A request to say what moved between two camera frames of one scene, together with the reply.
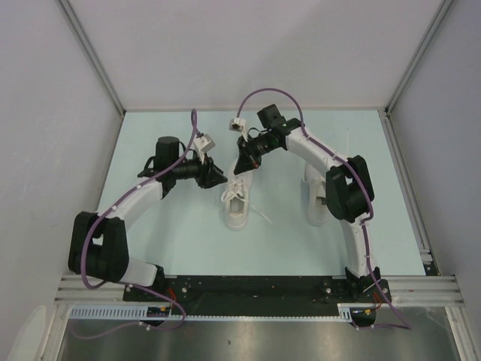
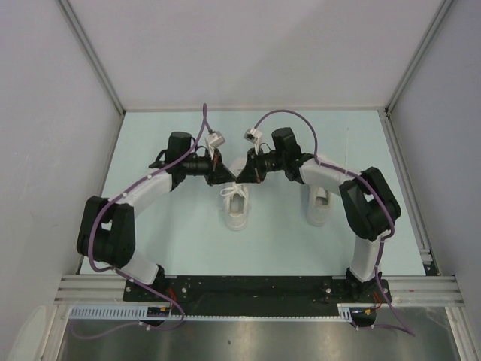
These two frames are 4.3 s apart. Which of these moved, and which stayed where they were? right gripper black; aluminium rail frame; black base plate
Moved: right gripper black
Stayed: black base plate; aluminium rail frame
